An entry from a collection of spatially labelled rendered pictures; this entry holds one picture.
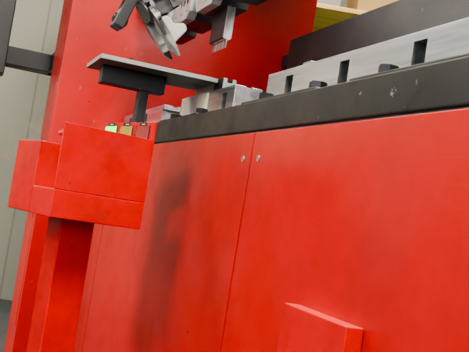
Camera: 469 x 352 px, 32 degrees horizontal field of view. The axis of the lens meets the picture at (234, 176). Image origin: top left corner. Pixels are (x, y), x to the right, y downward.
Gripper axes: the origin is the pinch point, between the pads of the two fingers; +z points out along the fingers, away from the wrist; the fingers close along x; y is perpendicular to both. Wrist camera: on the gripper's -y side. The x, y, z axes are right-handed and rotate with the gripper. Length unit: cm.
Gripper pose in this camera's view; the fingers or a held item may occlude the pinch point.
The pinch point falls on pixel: (169, 54)
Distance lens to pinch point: 188.1
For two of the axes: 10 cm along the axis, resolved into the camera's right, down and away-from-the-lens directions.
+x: -3.4, -0.1, 9.4
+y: 8.1, -5.1, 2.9
